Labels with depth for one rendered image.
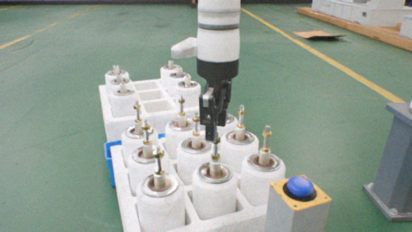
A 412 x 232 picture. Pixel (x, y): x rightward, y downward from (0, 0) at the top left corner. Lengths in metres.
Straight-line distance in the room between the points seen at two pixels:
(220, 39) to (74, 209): 0.70
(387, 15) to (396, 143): 3.17
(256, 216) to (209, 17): 0.40
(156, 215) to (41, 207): 0.52
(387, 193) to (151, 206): 0.70
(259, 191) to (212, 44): 0.34
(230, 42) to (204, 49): 0.04
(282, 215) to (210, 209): 0.18
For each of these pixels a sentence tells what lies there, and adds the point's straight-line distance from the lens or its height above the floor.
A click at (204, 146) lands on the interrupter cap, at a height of 0.25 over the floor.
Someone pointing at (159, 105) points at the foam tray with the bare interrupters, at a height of 0.16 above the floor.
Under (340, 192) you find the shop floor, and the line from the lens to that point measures 1.10.
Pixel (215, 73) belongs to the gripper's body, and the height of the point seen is 0.48.
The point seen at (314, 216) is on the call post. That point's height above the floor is 0.29.
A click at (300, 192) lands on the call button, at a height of 0.33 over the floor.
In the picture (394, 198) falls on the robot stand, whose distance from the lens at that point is 1.04.
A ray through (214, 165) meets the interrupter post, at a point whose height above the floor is 0.28.
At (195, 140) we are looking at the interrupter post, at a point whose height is 0.27.
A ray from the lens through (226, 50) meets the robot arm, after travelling 0.51.
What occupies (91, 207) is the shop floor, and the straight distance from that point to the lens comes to 1.00.
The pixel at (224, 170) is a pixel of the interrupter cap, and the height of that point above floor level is 0.25.
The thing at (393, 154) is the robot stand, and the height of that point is 0.17.
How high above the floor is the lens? 0.64
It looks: 25 degrees down
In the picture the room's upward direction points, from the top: straight up
